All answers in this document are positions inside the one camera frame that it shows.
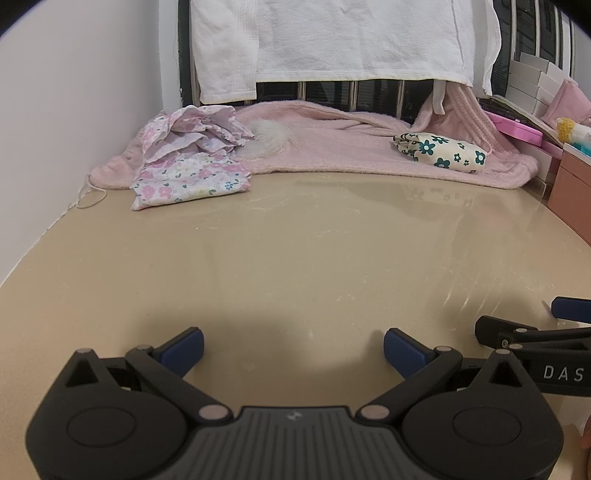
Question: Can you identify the white hanging strap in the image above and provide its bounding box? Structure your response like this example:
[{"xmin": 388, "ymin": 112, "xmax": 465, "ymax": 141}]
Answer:
[{"xmin": 431, "ymin": 78, "xmax": 448, "ymax": 116}]

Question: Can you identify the white string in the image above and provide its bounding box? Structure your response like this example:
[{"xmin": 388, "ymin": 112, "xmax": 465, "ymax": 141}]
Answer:
[{"xmin": 69, "ymin": 174, "xmax": 109, "ymax": 210}]

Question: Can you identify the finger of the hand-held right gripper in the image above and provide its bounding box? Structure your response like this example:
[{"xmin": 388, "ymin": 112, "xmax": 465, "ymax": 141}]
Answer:
[
  {"xmin": 551, "ymin": 296, "xmax": 591, "ymax": 324},
  {"xmin": 475, "ymin": 315, "xmax": 591, "ymax": 355}
]

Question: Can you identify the pink fleece blanket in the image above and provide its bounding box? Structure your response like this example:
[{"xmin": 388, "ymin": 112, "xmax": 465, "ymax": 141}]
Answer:
[{"xmin": 90, "ymin": 83, "xmax": 539, "ymax": 190}]

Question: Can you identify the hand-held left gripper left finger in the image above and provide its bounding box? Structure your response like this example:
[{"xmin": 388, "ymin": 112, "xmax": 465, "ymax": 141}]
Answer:
[{"xmin": 62, "ymin": 327, "xmax": 232, "ymax": 423}]

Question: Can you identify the pink floral white dress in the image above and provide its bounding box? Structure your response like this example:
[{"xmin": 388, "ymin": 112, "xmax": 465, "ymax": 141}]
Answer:
[{"xmin": 130, "ymin": 105, "xmax": 256, "ymax": 212}]

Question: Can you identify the stack of white boxes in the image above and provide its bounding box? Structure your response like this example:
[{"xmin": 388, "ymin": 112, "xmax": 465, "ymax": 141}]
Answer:
[{"xmin": 508, "ymin": 52, "xmax": 578, "ymax": 116}]

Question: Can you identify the pink bag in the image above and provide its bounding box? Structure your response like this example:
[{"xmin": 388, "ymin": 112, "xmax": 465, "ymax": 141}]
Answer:
[{"xmin": 542, "ymin": 79, "xmax": 591, "ymax": 127}]

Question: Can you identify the metal window grille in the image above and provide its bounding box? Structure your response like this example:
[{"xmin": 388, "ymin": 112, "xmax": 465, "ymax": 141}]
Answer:
[{"xmin": 178, "ymin": 0, "xmax": 578, "ymax": 123}]

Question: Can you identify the pink flat case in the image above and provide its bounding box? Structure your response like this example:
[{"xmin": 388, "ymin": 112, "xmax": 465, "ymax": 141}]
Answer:
[{"xmin": 480, "ymin": 111, "xmax": 564, "ymax": 158}]

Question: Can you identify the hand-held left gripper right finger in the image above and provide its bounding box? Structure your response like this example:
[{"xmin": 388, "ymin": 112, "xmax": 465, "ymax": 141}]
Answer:
[{"xmin": 360, "ymin": 328, "xmax": 527, "ymax": 423}]

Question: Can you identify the yellow white plush toy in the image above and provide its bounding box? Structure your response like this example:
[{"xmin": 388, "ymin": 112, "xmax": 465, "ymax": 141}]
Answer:
[{"xmin": 556, "ymin": 117, "xmax": 591, "ymax": 144}]

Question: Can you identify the open magazine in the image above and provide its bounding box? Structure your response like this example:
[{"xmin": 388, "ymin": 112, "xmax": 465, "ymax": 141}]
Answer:
[{"xmin": 480, "ymin": 95, "xmax": 561, "ymax": 139}]

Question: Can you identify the white hanging towel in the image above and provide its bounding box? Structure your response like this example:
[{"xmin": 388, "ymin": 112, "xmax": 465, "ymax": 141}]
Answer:
[{"xmin": 190, "ymin": 0, "xmax": 502, "ymax": 104}]

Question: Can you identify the white fluffy pompom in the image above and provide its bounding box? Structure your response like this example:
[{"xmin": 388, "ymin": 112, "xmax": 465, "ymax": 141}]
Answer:
[{"xmin": 242, "ymin": 119, "xmax": 291, "ymax": 160}]

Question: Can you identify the green floral folded cloth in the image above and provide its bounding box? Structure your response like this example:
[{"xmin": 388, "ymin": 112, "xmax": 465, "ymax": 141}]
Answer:
[{"xmin": 392, "ymin": 131, "xmax": 488, "ymax": 175}]

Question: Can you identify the brown pink storage box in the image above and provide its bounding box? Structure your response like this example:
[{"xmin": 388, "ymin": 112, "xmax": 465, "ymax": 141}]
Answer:
[{"xmin": 547, "ymin": 143, "xmax": 591, "ymax": 245}]

